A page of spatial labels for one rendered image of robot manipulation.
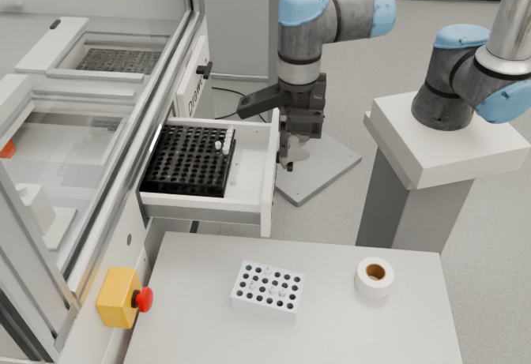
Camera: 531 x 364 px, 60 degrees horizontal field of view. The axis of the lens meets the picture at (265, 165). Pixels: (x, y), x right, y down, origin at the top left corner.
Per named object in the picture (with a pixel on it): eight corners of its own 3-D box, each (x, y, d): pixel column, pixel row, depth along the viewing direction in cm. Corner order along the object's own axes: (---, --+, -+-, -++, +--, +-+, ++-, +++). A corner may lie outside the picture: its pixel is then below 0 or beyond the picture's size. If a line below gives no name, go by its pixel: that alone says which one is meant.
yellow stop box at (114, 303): (148, 290, 79) (140, 267, 74) (135, 330, 74) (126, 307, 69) (118, 288, 80) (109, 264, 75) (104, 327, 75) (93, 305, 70)
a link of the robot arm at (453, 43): (458, 62, 116) (473, 12, 107) (491, 91, 107) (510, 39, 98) (416, 71, 114) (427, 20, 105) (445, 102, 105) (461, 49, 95)
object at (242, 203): (272, 142, 109) (273, 122, 105) (261, 227, 91) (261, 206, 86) (108, 132, 112) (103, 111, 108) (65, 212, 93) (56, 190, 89)
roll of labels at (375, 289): (396, 279, 90) (400, 268, 88) (381, 305, 86) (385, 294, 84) (363, 262, 93) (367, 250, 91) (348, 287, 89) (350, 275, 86)
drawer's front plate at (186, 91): (209, 69, 136) (206, 35, 128) (188, 130, 115) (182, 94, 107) (203, 69, 136) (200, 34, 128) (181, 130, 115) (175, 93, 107)
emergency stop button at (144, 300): (156, 295, 77) (152, 283, 74) (149, 317, 74) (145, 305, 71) (139, 294, 77) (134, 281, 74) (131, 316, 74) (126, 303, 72)
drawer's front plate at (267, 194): (280, 143, 111) (281, 106, 104) (269, 238, 90) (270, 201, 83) (273, 143, 111) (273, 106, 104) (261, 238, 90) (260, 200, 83)
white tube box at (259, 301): (304, 285, 89) (306, 274, 87) (295, 324, 84) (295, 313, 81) (244, 270, 92) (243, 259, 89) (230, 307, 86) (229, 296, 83)
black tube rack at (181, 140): (236, 150, 107) (235, 129, 102) (224, 207, 94) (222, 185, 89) (143, 144, 108) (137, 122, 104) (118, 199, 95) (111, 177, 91)
